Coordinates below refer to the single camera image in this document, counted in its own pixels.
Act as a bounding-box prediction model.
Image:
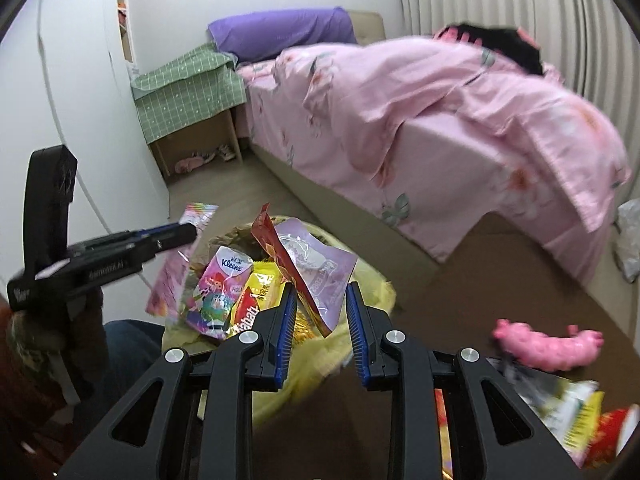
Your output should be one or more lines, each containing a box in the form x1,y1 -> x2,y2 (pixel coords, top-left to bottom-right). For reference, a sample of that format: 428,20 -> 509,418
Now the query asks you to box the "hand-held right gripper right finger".
346,281 -> 586,480

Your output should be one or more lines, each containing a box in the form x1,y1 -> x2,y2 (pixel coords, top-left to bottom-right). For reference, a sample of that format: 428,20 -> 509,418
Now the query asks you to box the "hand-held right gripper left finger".
57,284 -> 298,480

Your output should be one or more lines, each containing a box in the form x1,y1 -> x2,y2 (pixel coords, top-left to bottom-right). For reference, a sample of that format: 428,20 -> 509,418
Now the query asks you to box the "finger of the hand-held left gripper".
70,227 -> 173,257
127,223 -> 199,263

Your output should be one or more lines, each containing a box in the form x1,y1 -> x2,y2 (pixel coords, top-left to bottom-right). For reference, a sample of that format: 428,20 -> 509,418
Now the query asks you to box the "gold red candy wrapper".
220,292 -> 326,356

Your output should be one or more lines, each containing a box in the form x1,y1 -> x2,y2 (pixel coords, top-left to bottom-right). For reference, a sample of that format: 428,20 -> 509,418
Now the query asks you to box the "pink cartoon wrapper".
145,202 -> 221,318

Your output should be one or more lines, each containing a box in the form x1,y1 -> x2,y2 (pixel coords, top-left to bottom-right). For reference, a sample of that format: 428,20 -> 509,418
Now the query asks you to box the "yellow plastic bag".
165,215 -> 398,428

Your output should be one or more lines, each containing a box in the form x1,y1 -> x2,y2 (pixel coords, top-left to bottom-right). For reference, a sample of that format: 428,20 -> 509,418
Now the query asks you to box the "small yellow packet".
250,260 -> 291,311

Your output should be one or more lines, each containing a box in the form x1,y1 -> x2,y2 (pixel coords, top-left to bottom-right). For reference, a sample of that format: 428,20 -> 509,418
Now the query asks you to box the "colourful cartoon tissue packet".
185,246 -> 256,343

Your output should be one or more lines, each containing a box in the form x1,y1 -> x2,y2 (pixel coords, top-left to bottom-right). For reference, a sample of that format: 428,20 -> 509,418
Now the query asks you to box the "red gold snack wrapper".
250,203 -> 333,338

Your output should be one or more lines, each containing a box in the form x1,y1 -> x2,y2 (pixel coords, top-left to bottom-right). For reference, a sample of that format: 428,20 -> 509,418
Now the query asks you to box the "pale pink foil packet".
274,217 -> 360,331

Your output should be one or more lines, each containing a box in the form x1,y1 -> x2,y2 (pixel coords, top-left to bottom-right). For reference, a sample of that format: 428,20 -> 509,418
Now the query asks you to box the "yellow pink snack packet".
560,390 -> 606,456

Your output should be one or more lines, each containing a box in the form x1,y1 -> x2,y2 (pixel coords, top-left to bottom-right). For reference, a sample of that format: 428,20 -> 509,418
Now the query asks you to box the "red paper noodle cup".
582,405 -> 640,471

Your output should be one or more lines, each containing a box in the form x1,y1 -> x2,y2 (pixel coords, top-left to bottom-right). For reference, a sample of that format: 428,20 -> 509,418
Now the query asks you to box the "person's left forearm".
0,305 -> 76,480

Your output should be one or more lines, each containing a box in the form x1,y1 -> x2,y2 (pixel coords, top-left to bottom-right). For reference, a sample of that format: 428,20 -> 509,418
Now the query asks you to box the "pink slipper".
175,154 -> 213,175

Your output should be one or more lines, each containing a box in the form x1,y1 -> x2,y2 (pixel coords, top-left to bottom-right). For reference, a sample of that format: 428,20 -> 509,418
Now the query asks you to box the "wooden nightstand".
150,107 -> 243,178

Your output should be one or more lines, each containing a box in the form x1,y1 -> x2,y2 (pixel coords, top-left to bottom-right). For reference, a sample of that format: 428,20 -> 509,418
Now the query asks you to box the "person's jeans leg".
97,319 -> 168,411

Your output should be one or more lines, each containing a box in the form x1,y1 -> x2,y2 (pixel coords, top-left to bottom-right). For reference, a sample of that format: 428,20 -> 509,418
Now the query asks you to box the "white wardrobe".
0,0 -> 171,321

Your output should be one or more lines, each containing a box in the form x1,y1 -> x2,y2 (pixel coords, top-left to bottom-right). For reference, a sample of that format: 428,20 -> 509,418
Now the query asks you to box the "green checked cloth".
131,42 -> 247,146

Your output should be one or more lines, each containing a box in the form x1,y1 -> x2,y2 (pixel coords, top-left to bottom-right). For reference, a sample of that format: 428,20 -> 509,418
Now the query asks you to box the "pink toy caterpillar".
492,319 -> 603,373

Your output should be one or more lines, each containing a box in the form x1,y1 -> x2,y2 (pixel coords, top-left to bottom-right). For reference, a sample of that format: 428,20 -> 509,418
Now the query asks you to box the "bed with pink floral sheet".
235,35 -> 633,281

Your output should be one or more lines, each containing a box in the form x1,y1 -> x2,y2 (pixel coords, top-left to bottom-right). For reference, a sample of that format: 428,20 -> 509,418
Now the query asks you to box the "purple pillow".
207,6 -> 358,63

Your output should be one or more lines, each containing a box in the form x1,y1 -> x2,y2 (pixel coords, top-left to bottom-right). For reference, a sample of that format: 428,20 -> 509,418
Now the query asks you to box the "pink floral duvet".
277,35 -> 633,233

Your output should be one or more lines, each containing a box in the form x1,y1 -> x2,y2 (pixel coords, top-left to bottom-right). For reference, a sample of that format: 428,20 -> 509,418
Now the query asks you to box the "white plastic bag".
614,199 -> 640,283

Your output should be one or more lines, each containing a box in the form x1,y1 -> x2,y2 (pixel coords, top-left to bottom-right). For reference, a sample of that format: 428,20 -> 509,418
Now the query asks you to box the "beige headboard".
347,9 -> 388,46

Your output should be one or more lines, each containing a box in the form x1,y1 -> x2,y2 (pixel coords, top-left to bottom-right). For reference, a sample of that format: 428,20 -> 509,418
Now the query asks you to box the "black garment with pink print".
432,22 -> 546,77

